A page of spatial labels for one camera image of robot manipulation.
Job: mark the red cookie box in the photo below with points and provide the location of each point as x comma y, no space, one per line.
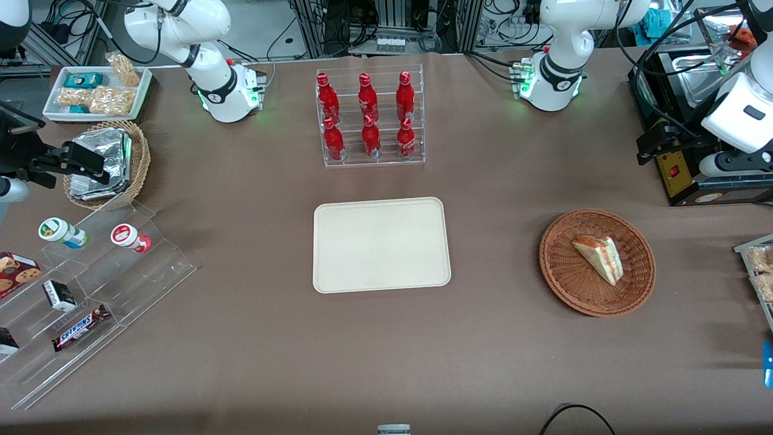
15,273

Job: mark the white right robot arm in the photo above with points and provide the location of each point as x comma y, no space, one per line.
218,90

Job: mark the clear acrylic bottle rack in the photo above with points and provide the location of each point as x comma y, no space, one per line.
386,163

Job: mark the foil wrapped packages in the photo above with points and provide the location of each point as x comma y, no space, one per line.
112,151

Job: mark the black food warmer cabinet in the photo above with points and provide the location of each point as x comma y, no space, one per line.
682,181

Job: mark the clear acrylic tiered shelf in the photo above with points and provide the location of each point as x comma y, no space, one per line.
139,284

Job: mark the red cola bottle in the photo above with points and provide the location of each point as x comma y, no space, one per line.
328,99
405,96
368,99
406,142
371,140
333,144

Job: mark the steel warmer pan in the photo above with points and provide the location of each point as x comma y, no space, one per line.
694,78

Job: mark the black snack packet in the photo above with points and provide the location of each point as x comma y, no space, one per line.
7,341

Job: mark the green cap yogurt bottle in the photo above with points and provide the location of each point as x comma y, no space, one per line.
60,232

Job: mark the teal snack box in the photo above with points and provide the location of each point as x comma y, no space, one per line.
83,80

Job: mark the beige rectangular tray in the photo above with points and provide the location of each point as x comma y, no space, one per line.
380,244

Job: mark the white rectangular snack tray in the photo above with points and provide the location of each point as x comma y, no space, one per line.
51,112

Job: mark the light wicker basket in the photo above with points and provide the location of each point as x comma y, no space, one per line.
140,160

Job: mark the clear bag of puffed snacks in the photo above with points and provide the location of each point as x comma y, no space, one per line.
764,287
761,258

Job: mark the red food in warmer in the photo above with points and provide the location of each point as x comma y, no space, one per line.
743,35

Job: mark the small black white box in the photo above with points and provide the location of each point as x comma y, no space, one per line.
59,296

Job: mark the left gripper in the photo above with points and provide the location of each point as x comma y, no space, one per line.
690,127

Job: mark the triangular sandwich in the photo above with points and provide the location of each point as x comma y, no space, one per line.
599,257

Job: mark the blue object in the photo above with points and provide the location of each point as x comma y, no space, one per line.
768,365

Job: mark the round brown wicker basket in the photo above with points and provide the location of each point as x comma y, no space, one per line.
567,284

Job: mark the clear bag of beige snacks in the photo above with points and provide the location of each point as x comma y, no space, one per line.
113,101
73,96
124,69

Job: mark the Snickers chocolate bar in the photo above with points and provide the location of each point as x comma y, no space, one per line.
80,327

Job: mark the red cap yogurt bottle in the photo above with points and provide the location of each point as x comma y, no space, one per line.
128,237

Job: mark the aluminium frame rack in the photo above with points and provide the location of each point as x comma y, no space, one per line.
314,24

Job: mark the teal cloth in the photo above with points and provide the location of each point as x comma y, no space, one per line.
658,21

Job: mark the small teal packet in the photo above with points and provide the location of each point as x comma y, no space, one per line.
78,109

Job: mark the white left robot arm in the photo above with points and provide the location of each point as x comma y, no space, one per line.
561,42

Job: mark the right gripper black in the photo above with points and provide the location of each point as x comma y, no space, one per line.
18,156

